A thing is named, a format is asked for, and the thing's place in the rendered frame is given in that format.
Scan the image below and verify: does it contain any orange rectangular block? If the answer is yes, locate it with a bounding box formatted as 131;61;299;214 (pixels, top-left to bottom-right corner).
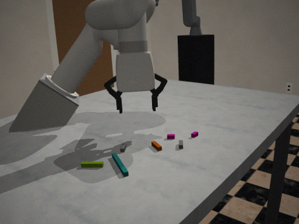
152;141;162;151

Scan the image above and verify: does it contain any turquoise rod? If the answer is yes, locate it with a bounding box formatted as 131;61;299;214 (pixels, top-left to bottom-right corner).
112;153;129;177

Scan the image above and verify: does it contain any lime green rod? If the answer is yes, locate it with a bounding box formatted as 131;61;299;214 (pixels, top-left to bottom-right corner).
81;162;103;168

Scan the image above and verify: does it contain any magenta rod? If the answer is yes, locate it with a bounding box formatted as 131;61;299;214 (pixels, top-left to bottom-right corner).
191;131;198;138
167;134;175;139

